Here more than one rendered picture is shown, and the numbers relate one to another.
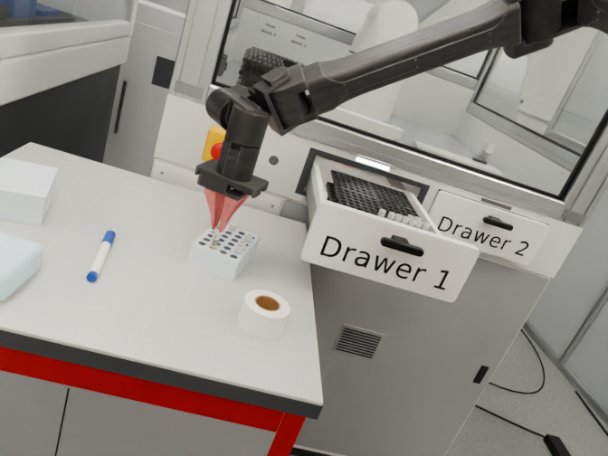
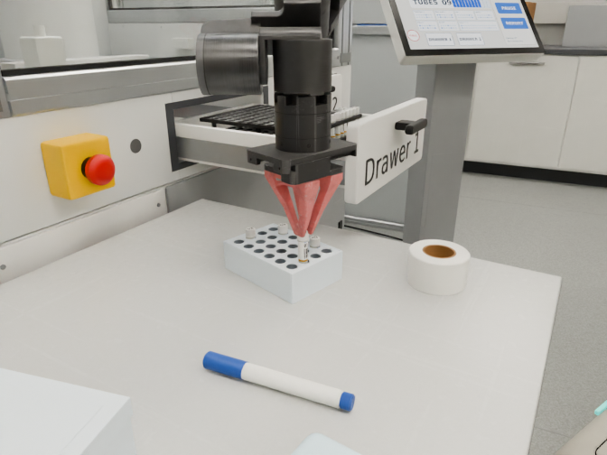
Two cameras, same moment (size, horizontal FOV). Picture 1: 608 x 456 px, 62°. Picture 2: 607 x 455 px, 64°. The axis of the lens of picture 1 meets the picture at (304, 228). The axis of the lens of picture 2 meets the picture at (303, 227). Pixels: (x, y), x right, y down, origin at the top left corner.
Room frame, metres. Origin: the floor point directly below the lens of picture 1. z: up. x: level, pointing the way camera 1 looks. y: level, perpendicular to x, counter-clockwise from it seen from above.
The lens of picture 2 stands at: (0.42, 0.51, 1.05)
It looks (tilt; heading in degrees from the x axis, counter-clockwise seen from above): 23 degrees down; 310
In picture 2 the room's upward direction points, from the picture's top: straight up
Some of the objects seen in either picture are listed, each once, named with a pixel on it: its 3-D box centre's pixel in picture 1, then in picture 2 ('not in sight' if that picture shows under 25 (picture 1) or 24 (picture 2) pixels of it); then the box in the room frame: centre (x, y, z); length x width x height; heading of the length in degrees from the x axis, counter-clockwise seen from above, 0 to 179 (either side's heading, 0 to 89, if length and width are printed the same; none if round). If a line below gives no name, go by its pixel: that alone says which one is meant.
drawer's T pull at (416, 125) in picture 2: (400, 243); (408, 125); (0.78, -0.16, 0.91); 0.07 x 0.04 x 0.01; 100
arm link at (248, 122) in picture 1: (245, 124); (296, 65); (0.75, 0.14, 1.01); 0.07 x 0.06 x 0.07; 40
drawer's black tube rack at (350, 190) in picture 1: (370, 212); (283, 134); (1.00, -0.12, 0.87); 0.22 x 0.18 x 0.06; 10
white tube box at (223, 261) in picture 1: (224, 249); (282, 259); (0.79, 0.12, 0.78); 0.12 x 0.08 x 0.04; 175
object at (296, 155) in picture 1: (353, 143); (79, 102); (1.60, -0.05, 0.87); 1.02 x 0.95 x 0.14; 100
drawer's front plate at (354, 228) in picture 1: (389, 252); (390, 144); (0.80, -0.15, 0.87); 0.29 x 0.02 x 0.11; 100
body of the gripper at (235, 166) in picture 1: (236, 163); (303, 128); (0.74, 0.13, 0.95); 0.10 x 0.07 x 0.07; 83
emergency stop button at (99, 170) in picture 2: (220, 151); (98, 169); (1.01, 0.22, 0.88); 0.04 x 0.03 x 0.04; 100
